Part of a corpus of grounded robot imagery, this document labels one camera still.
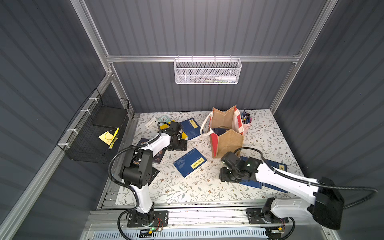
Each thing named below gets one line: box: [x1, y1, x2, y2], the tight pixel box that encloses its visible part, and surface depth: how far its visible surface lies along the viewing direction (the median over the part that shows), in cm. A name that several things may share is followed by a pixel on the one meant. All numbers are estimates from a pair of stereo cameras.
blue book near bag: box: [180, 117, 201, 141], surface depth 114 cm
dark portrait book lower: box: [148, 166, 160, 187], surface depth 88 cm
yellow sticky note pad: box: [98, 131, 119, 146], surface depth 75 cm
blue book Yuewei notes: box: [173, 148, 208, 178], surface depth 94 cm
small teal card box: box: [158, 115, 171, 123], surface depth 117 cm
